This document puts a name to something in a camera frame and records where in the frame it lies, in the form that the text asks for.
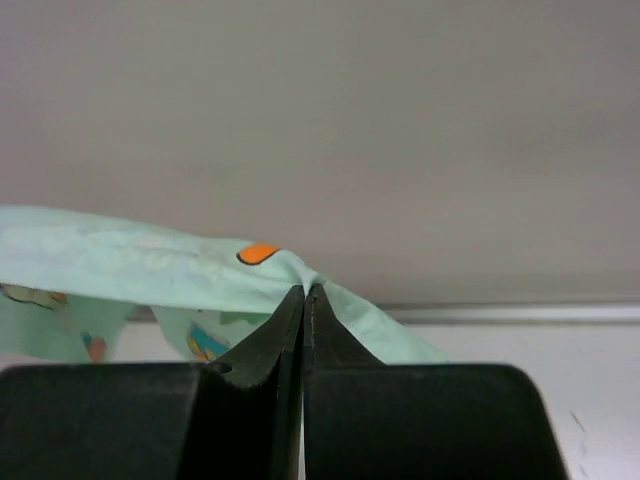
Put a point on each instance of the green cartoon print cloth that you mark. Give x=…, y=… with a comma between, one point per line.
x=70, y=282

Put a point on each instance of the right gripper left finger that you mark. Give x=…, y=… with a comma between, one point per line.
x=236, y=417

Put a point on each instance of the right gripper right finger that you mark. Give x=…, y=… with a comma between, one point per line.
x=364, y=419

